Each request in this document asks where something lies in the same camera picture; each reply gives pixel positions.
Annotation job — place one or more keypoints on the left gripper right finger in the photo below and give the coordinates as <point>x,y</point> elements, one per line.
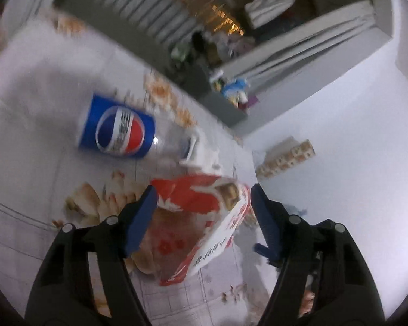
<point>323,277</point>

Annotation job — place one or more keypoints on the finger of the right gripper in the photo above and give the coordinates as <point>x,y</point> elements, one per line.
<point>263,250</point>

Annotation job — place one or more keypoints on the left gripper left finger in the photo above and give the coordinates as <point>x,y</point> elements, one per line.
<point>83,278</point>

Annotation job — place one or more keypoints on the red and white carton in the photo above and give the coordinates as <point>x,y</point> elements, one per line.
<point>194,222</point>

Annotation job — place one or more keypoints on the clear Pepsi bottle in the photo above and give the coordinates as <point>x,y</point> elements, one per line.
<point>109,127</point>

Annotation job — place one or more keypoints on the patterned tall carton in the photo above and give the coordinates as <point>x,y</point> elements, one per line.
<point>275,164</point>

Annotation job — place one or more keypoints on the grey cabinet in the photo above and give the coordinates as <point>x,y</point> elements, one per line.
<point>196,84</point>

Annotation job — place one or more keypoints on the purple cup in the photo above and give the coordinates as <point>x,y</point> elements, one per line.
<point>252,100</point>

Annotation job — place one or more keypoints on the blue detergent bottle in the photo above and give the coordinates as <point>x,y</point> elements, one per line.
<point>234,87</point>

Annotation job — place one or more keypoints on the grey right curtain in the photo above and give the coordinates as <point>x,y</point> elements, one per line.
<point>281,52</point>

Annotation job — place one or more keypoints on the metal balcony railing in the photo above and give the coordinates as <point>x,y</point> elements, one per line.
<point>150,29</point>

